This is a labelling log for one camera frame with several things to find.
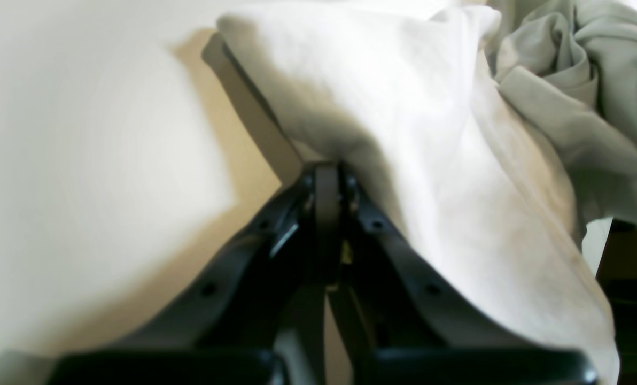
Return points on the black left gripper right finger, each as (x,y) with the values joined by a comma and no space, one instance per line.
(401,322)

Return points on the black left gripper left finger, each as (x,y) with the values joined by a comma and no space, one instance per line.
(221,329)

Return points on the white T-shirt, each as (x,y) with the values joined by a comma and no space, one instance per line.
(490,150)

